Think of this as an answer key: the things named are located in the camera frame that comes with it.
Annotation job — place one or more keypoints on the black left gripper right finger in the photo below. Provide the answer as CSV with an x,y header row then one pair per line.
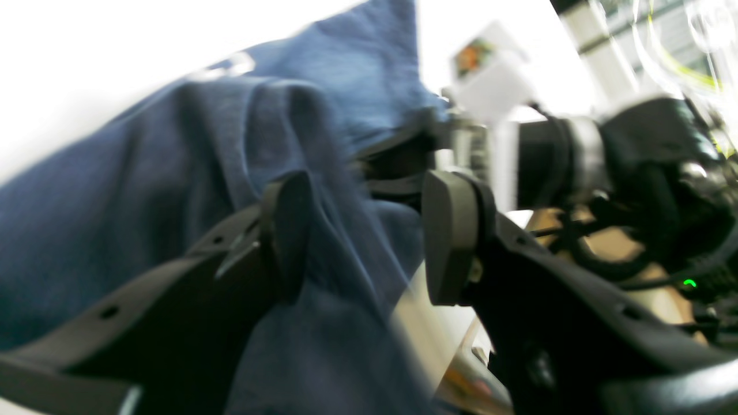
x,y
566,342

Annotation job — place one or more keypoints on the dark blue t-shirt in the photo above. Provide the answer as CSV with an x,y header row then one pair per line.
x,y
341,101

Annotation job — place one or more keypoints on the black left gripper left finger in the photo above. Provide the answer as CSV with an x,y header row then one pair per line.
x,y
169,342

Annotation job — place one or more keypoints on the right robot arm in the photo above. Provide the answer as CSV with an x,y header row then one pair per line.
x,y
633,248

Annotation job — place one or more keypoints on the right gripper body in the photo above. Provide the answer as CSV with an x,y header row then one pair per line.
x,y
648,154

